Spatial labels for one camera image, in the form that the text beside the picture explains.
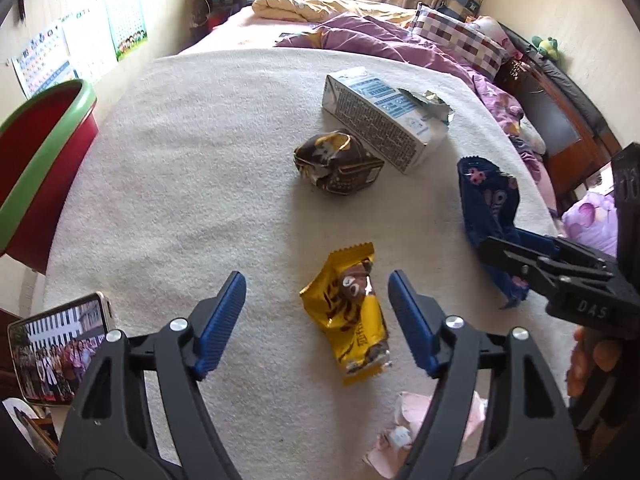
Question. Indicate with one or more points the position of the yellow blanket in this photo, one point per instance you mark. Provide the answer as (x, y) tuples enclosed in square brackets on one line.
[(318, 11)]

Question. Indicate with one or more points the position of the checkered pillow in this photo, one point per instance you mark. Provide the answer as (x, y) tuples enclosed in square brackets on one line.
[(460, 40)]

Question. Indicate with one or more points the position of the dark side table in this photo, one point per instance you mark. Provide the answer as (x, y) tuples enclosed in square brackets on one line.
[(208, 14)]

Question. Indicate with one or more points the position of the white blue milk carton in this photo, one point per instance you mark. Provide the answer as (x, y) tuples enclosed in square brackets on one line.
[(403, 126)]

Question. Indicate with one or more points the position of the striped cushion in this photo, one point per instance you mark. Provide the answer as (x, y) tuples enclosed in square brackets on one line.
[(460, 10)]

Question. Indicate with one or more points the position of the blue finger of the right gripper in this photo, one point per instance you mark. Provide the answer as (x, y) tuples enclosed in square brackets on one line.
[(543, 244)]

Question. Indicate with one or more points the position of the yellow brown candy wrapper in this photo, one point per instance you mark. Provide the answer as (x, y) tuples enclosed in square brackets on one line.
[(342, 302)]

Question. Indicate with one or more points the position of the right green learning poster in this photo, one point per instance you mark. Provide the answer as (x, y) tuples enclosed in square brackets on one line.
[(127, 26)]

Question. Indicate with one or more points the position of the pink pillow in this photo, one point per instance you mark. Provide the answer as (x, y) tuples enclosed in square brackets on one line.
[(489, 27)]

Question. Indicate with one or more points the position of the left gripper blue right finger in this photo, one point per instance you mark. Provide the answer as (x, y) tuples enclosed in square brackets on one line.
[(419, 319)]

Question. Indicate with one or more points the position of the red bin with green rim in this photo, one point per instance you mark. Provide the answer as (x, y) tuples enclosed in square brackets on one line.
[(43, 143)]

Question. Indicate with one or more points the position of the dark wooden headboard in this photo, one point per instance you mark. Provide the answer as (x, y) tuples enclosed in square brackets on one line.
[(578, 139)]

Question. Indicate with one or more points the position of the dark brown box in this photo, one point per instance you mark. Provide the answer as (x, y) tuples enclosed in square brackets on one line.
[(337, 162)]

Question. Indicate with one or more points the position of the middle learning poster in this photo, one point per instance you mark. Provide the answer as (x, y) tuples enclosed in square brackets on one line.
[(89, 42)]

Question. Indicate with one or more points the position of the left learning poster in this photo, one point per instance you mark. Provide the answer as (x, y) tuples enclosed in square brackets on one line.
[(44, 62)]

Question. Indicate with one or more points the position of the purple quilt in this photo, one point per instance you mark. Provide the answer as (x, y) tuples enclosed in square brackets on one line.
[(367, 35)]

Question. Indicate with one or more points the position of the person right hand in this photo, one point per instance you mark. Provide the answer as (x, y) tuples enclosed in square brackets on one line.
[(583, 362)]

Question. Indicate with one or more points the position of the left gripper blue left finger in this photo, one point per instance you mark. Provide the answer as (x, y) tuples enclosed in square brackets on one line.
[(213, 321)]

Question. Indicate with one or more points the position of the pink bed sheet mattress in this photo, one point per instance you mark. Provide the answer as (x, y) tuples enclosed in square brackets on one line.
[(244, 30)]

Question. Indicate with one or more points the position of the smartphone with lit screen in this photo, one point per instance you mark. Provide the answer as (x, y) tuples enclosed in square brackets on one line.
[(52, 351)]

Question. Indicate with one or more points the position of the dark blue floral wrapper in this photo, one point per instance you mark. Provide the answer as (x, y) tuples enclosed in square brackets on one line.
[(489, 201)]

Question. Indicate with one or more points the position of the green plush toy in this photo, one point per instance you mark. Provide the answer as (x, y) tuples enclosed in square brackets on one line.
[(547, 48)]

